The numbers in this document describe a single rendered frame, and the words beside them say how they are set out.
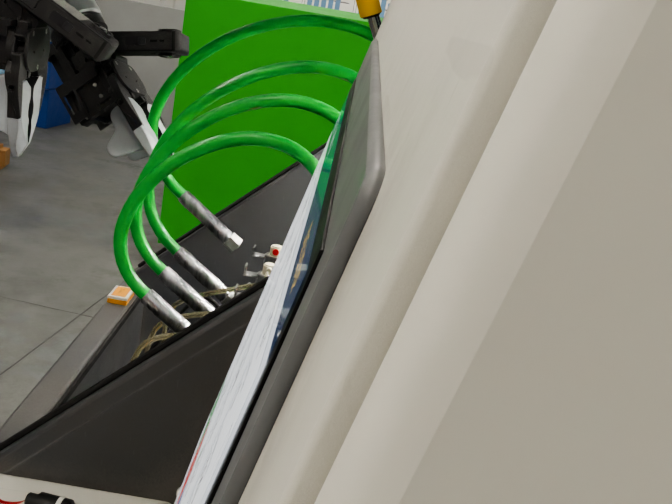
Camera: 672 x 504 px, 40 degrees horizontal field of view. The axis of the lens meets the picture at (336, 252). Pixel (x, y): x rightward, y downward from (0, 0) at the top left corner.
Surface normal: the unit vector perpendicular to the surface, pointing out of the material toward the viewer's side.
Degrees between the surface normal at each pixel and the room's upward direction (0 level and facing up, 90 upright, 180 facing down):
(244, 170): 90
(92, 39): 89
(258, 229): 90
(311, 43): 90
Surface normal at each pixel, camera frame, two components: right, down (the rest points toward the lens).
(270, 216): -0.04, 0.28
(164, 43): -0.19, 0.06
